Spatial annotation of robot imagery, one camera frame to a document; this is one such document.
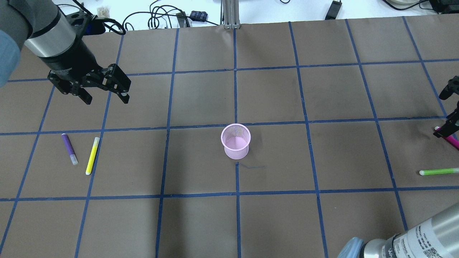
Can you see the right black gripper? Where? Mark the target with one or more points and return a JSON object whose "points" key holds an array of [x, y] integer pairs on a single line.
{"points": [[449, 125]]}

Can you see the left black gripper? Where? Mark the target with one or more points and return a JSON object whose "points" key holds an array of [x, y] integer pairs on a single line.
{"points": [[69, 61]]}

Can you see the pink pen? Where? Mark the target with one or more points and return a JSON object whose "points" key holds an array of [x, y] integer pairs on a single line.
{"points": [[454, 142]]}

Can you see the purple pen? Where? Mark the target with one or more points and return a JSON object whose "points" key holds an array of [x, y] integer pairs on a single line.
{"points": [[70, 149]]}

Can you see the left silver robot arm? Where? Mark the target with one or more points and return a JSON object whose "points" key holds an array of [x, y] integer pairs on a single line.
{"points": [[56, 39]]}

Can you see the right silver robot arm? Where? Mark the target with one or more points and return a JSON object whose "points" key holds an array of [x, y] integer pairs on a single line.
{"points": [[436, 237]]}

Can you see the pink mesh cup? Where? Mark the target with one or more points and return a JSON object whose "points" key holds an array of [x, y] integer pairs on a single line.
{"points": [[235, 139]]}

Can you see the green pen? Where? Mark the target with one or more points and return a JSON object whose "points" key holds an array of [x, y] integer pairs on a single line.
{"points": [[443, 171]]}

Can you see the yellow pen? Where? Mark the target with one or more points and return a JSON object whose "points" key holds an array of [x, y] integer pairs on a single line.
{"points": [[93, 153]]}

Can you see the black power adapter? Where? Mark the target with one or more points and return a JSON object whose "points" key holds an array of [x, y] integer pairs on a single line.
{"points": [[333, 10]]}

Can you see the aluminium frame post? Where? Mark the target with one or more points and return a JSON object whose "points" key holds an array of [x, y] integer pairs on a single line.
{"points": [[230, 14]]}

